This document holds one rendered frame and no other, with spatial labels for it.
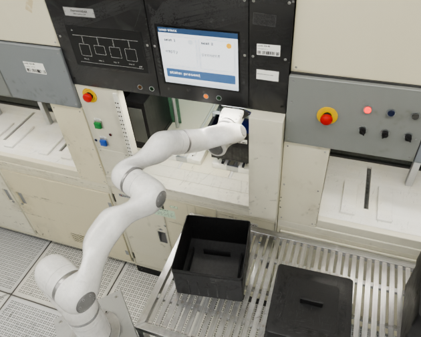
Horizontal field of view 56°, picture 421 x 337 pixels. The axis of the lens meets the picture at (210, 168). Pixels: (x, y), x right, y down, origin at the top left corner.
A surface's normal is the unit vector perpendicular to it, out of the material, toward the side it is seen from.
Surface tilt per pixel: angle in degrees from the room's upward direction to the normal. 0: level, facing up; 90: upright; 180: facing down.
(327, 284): 0
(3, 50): 90
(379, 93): 90
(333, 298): 0
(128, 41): 90
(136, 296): 0
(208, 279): 90
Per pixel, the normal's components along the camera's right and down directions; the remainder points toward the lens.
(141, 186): -0.37, -0.41
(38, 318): -0.07, -0.72
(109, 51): -0.33, 0.66
